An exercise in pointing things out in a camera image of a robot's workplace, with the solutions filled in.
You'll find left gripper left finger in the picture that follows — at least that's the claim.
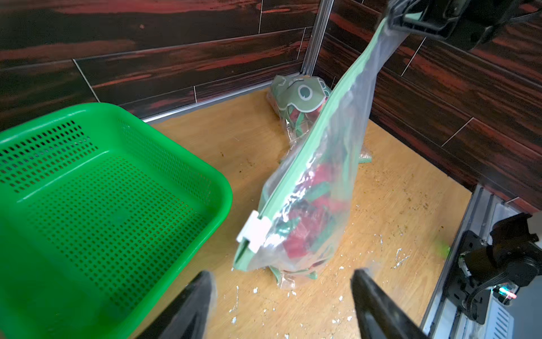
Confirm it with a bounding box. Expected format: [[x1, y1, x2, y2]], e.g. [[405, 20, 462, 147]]
[[138, 271, 217, 339]]

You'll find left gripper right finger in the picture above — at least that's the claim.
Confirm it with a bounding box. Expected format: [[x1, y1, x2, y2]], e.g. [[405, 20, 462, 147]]
[[351, 269, 427, 339]]

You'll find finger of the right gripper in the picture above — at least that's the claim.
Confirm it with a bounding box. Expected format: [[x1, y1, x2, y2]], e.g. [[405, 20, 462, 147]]
[[383, 0, 474, 40]]

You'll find clear zip-top bag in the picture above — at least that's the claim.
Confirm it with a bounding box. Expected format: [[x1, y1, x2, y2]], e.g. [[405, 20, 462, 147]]
[[233, 20, 406, 290], [266, 73, 333, 145]]

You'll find red green dragon fruit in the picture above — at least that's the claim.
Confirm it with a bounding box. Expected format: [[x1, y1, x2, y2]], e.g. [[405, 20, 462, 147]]
[[269, 163, 353, 288]]

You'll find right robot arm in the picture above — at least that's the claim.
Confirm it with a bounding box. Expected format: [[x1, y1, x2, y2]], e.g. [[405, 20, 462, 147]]
[[385, 1, 541, 325]]

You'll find white zip slider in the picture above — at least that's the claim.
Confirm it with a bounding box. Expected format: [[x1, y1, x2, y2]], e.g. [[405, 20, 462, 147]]
[[237, 210, 272, 254]]

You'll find green plastic perforated basket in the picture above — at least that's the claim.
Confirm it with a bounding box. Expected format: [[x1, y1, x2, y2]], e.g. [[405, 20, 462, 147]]
[[1, 103, 232, 338]]

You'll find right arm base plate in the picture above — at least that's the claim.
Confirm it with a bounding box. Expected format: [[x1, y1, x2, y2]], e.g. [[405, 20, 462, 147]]
[[443, 231, 491, 325]]

